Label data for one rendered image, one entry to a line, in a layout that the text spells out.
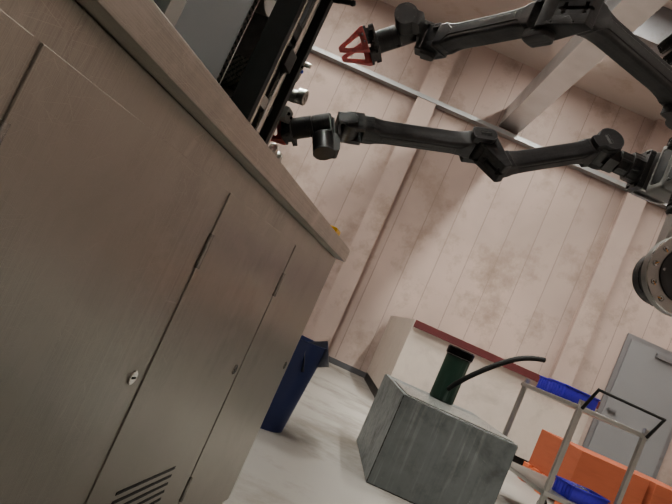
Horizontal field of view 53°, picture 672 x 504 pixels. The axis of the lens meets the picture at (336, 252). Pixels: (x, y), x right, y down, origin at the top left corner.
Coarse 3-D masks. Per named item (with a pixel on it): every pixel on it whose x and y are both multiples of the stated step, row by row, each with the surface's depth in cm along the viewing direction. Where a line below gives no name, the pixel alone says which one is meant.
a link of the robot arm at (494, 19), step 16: (544, 0) 140; (496, 16) 149; (512, 16) 144; (528, 16) 140; (432, 32) 168; (448, 32) 162; (464, 32) 157; (480, 32) 152; (496, 32) 149; (512, 32) 146; (528, 32) 139; (544, 32) 136; (432, 48) 167; (448, 48) 164; (464, 48) 162
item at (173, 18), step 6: (162, 0) 72; (168, 0) 72; (174, 0) 73; (180, 0) 74; (186, 0) 75; (162, 6) 72; (168, 6) 72; (174, 6) 73; (180, 6) 74; (168, 12) 72; (174, 12) 73; (180, 12) 75; (168, 18) 73; (174, 18) 74; (174, 24) 74
